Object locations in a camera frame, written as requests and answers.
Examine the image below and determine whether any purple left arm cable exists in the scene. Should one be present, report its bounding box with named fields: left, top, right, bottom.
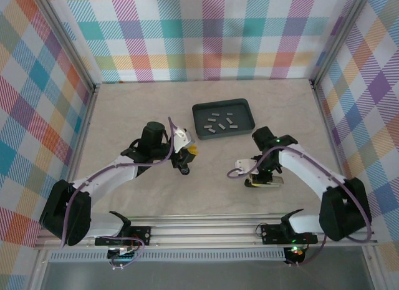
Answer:
left=60, top=116, right=177, bottom=271

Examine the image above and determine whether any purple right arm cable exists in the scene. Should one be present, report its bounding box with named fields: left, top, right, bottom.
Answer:
left=226, top=145, right=374, bottom=268

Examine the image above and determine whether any grey slotted cable duct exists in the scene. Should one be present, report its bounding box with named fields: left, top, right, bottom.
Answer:
left=49, top=248, right=287, bottom=262

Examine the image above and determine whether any aluminium side rail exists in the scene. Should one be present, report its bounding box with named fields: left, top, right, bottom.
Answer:
left=55, top=84, right=101, bottom=224
left=309, top=80, right=358, bottom=221

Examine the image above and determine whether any grey metal bottom panel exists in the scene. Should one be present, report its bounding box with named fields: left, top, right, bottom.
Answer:
left=40, top=260, right=375, bottom=290

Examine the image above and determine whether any aluminium frame post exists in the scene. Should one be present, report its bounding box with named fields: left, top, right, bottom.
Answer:
left=310, top=0, right=377, bottom=91
left=31, top=0, right=101, bottom=94

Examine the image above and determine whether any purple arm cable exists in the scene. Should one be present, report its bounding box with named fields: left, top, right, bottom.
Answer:
left=226, top=145, right=374, bottom=268
left=60, top=116, right=177, bottom=271

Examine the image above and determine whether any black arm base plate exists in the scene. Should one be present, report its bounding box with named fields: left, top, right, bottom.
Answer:
left=93, top=226, right=153, bottom=248
left=260, top=223, right=319, bottom=244

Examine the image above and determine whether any dark grey plastic tray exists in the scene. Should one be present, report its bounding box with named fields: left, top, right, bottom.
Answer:
left=191, top=98, right=257, bottom=142

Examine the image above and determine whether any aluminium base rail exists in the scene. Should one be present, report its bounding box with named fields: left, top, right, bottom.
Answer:
left=33, top=213, right=378, bottom=250

